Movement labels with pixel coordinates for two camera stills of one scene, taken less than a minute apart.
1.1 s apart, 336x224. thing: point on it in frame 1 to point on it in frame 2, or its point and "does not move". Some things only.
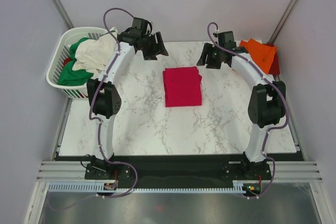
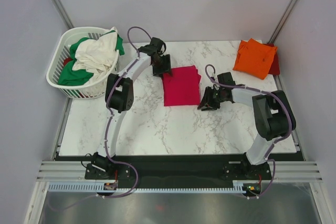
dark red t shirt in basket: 66,60 does not move
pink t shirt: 182,86 does not move
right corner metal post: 290,9 does not move
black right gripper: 209,48 to 207,100
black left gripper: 159,49 to 165,69
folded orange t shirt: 263,54 does not move
